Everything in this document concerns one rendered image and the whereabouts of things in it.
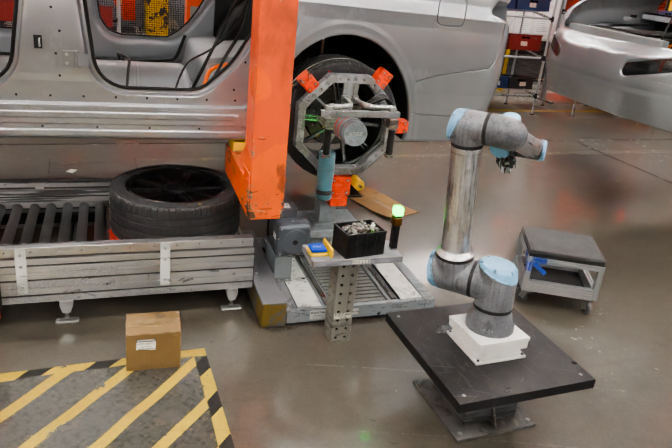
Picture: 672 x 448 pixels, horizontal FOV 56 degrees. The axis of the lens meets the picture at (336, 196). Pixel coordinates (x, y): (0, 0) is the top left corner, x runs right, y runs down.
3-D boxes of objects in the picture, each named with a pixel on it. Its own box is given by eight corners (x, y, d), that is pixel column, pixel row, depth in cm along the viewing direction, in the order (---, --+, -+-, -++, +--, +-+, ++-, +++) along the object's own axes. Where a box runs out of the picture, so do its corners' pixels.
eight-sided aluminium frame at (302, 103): (382, 170, 356) (395, 74, 337) (387, 174, 351) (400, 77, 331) (289, 171, 338) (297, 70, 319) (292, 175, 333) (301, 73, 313)
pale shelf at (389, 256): (388, 245, 301) (388, 240, 300) (402, 262, 286) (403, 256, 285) (301, 250, 287) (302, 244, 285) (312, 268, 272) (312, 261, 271)
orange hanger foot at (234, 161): (253, 170, 352) (257, 109, 340) (275, 206, 306) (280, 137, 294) (223, 170, 347) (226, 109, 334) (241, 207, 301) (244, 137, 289)
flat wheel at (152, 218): (207, 195, 376) (208, 158, 368) (261, 239, 327) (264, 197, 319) (93, 211, 338) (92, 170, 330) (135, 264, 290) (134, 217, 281)
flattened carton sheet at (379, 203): (370, 188, 497) (370, 184, 496) (418, 213, 457) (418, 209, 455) (340, 193, 479) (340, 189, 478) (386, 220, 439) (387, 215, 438)
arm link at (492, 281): (507, 317, 236) (515, 275, 231) (463, 303, 244) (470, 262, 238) (517, 301, 249) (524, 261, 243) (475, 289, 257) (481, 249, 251)
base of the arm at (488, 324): (523, 334, 245) (528, 311, 242) (484, 342, 237) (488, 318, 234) (493, 310, 261) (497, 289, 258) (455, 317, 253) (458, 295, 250)
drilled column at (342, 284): (342, 328, 306) (352, 251, 291) (349, 340, 298) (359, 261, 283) (323, 330, 303) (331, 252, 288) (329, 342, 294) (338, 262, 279)
